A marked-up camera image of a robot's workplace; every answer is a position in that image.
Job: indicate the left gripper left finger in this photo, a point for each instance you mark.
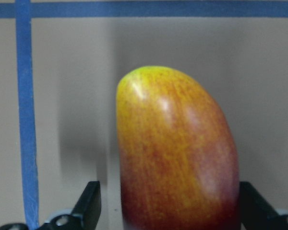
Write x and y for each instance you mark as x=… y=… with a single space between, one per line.
x=85 y=214

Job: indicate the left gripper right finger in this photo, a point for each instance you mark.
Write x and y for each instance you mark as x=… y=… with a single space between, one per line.
x=256 y=213

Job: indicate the red yellow mango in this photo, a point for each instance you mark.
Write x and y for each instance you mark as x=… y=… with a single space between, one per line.
x=178 y=161

